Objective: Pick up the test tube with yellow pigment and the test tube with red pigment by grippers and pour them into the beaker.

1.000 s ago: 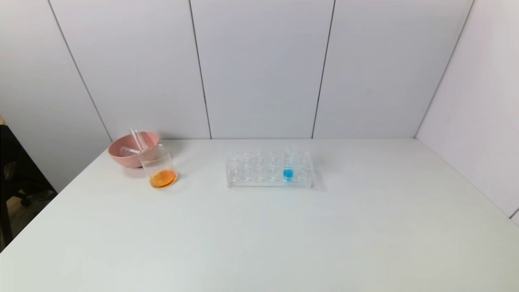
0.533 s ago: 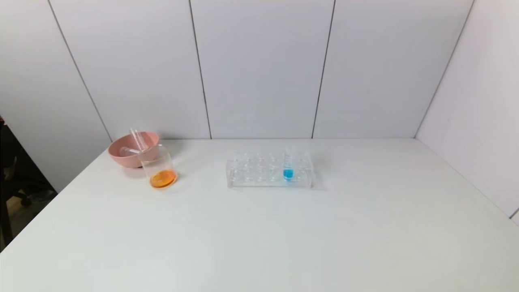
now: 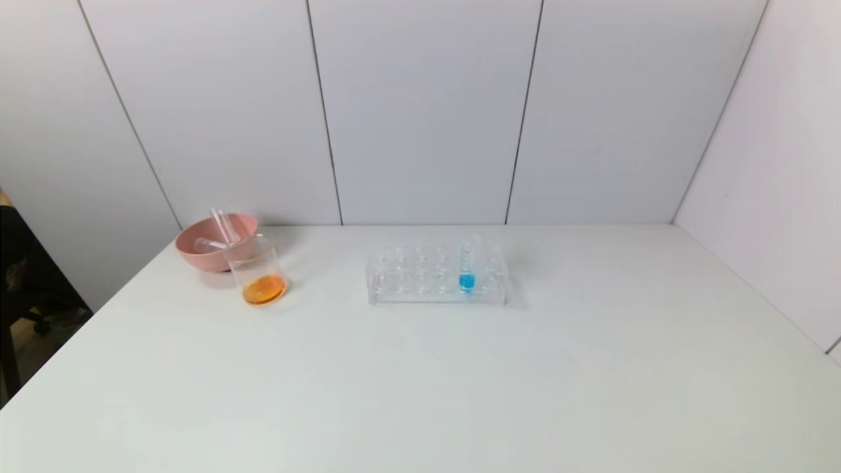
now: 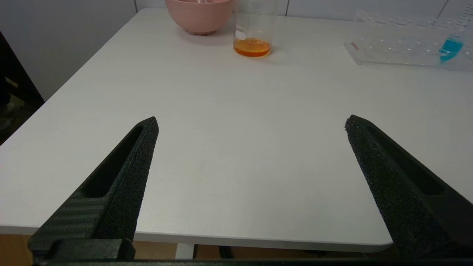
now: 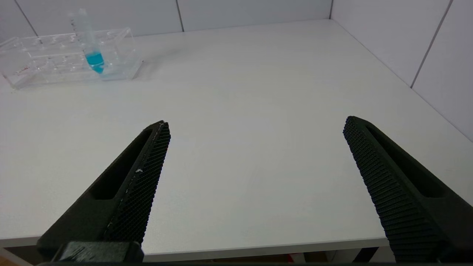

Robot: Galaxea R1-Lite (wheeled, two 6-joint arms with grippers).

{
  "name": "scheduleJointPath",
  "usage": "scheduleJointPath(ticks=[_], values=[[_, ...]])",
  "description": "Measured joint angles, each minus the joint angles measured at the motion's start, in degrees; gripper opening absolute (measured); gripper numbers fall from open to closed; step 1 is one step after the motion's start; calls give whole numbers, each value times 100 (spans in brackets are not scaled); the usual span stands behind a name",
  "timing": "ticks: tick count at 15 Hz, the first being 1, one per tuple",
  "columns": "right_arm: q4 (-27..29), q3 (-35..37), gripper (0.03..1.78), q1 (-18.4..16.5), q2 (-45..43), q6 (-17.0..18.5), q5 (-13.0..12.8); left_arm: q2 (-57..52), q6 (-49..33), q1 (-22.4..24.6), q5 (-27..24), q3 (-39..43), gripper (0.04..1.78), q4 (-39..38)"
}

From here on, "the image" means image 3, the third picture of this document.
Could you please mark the pink bowl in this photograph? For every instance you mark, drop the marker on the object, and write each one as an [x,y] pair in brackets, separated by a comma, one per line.
[207,253]

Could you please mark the test tube with yellow pigment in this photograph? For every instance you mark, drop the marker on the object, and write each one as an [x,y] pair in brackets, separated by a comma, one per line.
[225,226]

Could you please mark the clear glass beaker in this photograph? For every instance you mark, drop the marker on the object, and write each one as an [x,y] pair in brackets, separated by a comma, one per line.
[263,286]

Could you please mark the clear plastic test tube rack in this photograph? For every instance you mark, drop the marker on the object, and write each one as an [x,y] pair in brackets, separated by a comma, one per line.
[407,289]

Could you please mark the test tube with blue pigment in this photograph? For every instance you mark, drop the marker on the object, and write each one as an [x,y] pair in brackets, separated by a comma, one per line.
[467,282]

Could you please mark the test tube with red pigment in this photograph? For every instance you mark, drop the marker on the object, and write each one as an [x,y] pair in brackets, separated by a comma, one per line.
[207,245]

